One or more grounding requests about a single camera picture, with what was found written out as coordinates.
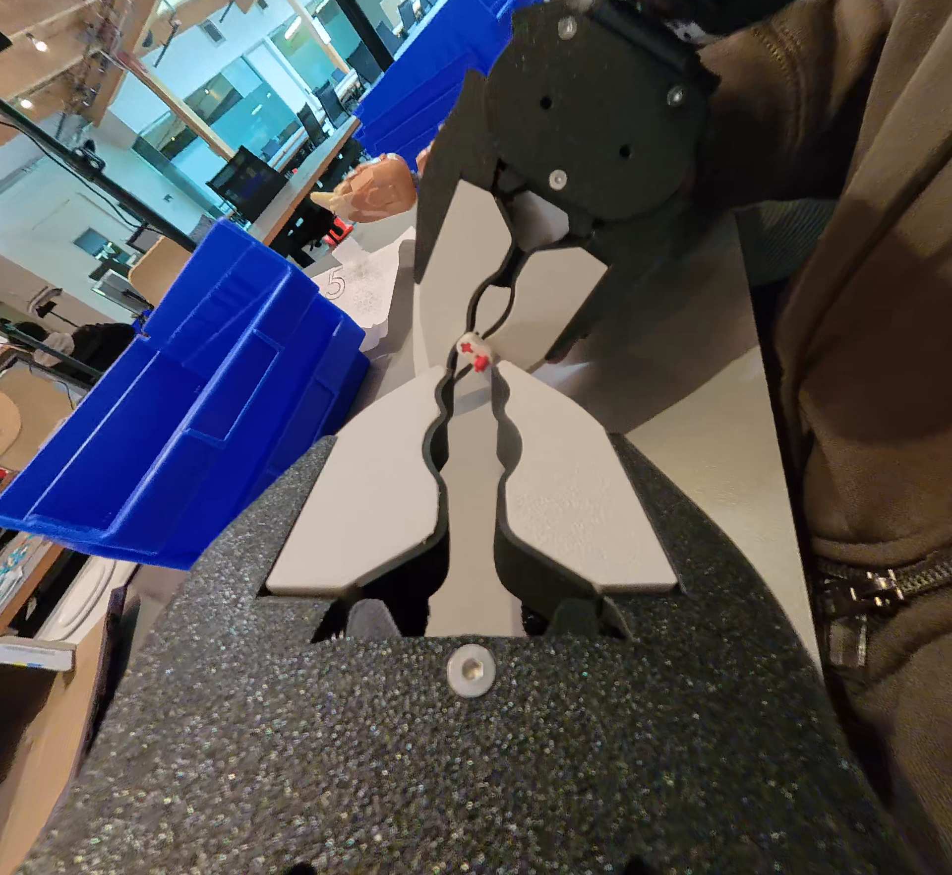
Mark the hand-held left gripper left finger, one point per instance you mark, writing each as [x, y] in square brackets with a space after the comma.
[365, 511]

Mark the toy axle with orange ends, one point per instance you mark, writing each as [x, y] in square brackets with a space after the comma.
[475, 351]

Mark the black office chair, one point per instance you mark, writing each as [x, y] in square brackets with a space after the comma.
[250, 183]

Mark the person's right forearm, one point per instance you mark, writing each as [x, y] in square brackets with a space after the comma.
[789, 87]

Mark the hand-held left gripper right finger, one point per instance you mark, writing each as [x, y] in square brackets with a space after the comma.
[588, 511]

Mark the black light stand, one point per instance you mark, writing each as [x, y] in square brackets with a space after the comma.
[89, 168]

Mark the printed paper sheet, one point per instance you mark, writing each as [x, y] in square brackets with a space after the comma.
[372, 287]

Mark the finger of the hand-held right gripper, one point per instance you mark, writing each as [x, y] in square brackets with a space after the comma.
[558, 302]
[454, 258]

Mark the brown toy brick model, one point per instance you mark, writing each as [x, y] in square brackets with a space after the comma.
[372, 191]

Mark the blue plastic bin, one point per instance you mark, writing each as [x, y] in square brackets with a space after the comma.
[194, 414]
[446, 49]

